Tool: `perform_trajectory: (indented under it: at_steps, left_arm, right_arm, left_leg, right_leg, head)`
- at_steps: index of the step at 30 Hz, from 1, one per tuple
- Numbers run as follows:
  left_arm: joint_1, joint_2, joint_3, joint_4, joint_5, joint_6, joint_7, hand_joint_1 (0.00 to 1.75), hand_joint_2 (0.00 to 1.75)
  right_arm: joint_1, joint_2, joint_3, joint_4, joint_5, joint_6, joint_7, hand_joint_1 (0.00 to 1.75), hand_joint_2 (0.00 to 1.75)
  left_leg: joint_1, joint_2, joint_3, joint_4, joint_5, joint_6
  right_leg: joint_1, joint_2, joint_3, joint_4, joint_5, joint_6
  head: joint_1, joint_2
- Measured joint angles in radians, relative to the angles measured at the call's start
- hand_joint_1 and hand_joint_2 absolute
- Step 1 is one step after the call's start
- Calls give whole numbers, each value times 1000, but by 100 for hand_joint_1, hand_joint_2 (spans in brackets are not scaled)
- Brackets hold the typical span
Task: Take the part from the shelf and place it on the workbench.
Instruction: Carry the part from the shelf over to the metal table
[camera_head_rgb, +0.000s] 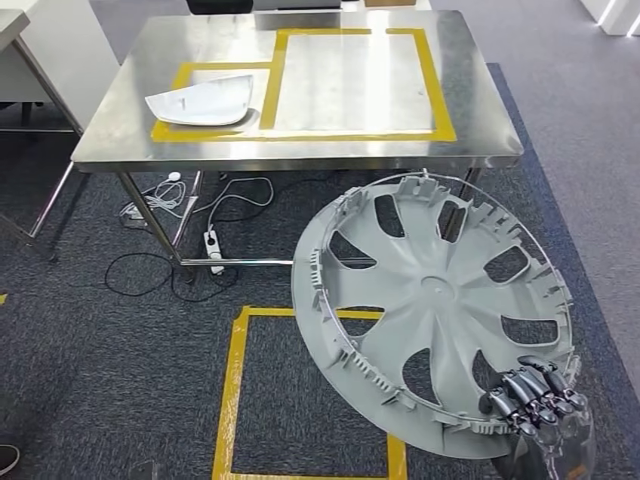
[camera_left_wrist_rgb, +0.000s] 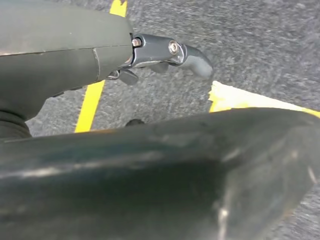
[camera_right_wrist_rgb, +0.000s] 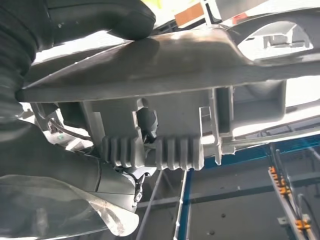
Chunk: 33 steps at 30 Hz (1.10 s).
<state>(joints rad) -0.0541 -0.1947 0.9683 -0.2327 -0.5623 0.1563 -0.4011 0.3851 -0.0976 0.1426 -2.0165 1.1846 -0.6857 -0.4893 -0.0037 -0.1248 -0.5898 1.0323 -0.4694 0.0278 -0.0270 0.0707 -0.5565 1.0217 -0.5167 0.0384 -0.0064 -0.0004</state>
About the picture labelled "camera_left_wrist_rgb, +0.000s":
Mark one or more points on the yellow floor tape strip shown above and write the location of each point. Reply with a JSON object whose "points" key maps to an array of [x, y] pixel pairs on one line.
{"points": [[87, 106]]}

